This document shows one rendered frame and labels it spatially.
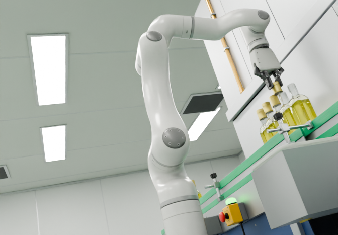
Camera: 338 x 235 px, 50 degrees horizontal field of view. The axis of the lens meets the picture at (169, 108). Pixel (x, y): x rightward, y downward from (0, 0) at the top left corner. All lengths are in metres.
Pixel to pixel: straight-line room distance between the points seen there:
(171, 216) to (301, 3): 0.98
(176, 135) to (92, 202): 6.08
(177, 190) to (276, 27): 0.93
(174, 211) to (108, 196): 6.11
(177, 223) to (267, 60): 0.74
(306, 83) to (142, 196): 5.99
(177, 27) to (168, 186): 0.64
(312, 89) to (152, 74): 0.63
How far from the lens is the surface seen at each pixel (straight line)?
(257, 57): 1.46
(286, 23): 1.65
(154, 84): 1.24
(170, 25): 1.42
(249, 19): 1.45
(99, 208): 7.09
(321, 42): 1.46
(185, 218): 1.06
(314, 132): 1.27
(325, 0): 1.46
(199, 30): 1.45
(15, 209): 7.13
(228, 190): 1.64
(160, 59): 1.27
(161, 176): 1.18
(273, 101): 1.47
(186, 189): 1.09
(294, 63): 1.57
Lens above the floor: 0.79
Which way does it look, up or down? 25 degrees up
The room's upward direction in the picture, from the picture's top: 16 degrees counter-clockwise
